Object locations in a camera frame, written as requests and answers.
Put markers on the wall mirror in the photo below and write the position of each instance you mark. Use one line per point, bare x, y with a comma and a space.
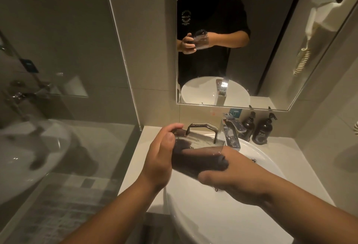
277, 56

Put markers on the blue sticker on glass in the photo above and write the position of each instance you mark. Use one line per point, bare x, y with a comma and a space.
29, 65

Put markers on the chrome sink faucet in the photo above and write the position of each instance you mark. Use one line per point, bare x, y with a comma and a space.
233, 133

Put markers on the glass shower partition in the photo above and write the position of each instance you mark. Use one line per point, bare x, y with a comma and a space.
70, 84

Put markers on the person's left hand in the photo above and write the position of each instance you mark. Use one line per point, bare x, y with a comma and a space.
156, 160

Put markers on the dark pump bottle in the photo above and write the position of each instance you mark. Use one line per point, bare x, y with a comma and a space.
263, 132
249, 127

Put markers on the chrome shower mixer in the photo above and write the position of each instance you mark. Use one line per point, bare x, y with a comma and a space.
21, 95

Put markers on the white round sink basin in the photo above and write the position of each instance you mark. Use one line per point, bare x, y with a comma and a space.
223, 221

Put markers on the person's right hand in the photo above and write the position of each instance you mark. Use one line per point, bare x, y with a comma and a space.
240, 179

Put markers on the person's right thumb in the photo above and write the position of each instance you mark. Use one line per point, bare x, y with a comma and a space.
209, 177

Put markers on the blue wall label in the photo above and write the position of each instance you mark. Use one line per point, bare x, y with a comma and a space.
234, 113

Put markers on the person's left forearm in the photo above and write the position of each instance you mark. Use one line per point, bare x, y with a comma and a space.
117, 213

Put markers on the person's right forearm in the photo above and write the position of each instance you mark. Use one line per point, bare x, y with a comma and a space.
313, 215

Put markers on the person's left thumb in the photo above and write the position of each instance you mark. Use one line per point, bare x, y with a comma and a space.
170, 144

